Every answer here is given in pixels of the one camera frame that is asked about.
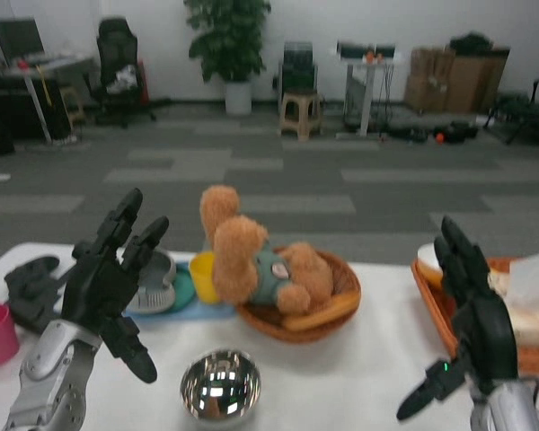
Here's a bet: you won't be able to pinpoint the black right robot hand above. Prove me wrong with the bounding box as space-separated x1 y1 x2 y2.
395 215 520 422

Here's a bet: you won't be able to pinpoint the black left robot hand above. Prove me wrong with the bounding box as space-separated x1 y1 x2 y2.
62 187 170 383

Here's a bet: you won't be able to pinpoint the shiny metal bowl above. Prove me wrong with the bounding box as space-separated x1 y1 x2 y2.
180 347 261 421

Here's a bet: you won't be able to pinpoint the white ceramic bowl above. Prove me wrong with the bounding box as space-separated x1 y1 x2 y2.
416 242 446 279

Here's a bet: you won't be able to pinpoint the tissue box with tissue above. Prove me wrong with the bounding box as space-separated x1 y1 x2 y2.
487 244 539 347

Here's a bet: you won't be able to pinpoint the rectangular wicker tray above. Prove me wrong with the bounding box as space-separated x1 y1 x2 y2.
411 255 539 376

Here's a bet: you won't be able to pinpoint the black glove-like object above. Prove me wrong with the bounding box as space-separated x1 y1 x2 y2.
4 255 69 336

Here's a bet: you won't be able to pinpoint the teal plastic plate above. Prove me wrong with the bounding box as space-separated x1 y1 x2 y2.
166 261 197 311

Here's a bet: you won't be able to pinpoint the blue mat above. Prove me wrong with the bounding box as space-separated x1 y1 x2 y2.
125 299 239 322

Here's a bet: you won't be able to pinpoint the yellow plastic cup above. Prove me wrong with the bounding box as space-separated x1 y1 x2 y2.
189 251 221 305

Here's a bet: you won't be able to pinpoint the brown teddy bear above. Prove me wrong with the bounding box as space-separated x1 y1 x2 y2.
199 184 334 314

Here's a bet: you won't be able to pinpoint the round wicker basket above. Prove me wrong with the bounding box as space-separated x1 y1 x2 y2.
236 245 363 345

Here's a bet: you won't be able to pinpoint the orange plastic plate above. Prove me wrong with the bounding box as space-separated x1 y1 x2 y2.
285 289 359 332

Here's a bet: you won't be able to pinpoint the small beige stool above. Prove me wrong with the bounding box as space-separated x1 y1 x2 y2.
58 85 86 127

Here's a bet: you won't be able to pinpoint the black computer tower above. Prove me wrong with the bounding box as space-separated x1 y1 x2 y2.
0 87 71 145

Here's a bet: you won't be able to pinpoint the black case on floor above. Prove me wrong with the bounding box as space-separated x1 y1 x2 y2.
444 121 480 145

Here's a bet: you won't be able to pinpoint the grey cloth on chair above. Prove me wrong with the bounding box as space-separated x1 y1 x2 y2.
106 65 138 94

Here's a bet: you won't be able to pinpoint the white office desk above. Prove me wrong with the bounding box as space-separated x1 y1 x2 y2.
0 56 95 144

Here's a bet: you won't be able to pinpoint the white plant pot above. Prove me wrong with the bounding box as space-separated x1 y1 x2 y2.
224 80 253 117

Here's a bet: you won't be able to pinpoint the black office chair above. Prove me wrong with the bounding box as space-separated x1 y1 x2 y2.
92 17 157 129

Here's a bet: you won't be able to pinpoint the large cardboard box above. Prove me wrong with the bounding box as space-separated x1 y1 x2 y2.
444 48 511 114

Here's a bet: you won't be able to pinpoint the black computer monitor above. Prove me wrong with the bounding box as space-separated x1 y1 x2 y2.
0 17 45 59

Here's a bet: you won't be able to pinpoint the stacked cardboard boxes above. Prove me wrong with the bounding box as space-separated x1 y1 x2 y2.
403 47 455 113

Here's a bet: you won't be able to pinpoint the beige plastic stool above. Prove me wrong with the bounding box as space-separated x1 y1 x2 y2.
279 89 323 143

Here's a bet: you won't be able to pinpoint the white standing desk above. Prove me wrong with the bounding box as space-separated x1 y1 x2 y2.
334 51 405 138

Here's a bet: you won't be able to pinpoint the green leafy plant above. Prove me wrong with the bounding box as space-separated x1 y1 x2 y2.
183 0 272 84

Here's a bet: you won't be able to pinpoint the black bag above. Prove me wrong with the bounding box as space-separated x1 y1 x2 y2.
448 31 509 57

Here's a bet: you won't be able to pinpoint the dark equipment cabinet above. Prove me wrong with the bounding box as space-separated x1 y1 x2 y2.
278 40 319 98

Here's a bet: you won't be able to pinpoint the large black box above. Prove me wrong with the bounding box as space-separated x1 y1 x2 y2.
336 42 374 59

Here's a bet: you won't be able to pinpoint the black folding bed frame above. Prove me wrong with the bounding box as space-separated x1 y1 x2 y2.
482 78 539 145

